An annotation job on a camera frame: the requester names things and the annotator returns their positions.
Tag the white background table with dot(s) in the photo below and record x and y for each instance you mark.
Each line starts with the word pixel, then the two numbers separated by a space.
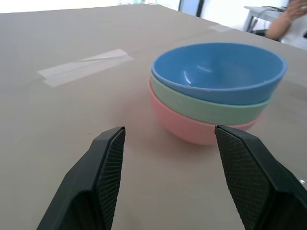
pixel 260 14

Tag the clear tape strip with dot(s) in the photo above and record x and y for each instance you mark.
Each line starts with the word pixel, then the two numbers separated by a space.
pixel 84 65

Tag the blue bowl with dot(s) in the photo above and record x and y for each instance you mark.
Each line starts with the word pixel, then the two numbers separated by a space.
pixel 216 79

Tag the green bowl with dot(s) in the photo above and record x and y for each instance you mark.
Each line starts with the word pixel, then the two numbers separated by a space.
pixel 211 111

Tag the pink bowl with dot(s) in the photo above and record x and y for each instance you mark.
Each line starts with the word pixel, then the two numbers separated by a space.
pixel 182 127

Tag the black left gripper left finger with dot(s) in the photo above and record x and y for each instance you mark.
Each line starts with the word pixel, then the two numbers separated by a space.
pixel 84 182

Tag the person in white shirt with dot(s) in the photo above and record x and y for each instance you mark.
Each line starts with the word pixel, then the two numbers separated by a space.
pixel 291 21

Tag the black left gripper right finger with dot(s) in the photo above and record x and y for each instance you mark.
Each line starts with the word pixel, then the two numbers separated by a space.
pixel 251 172

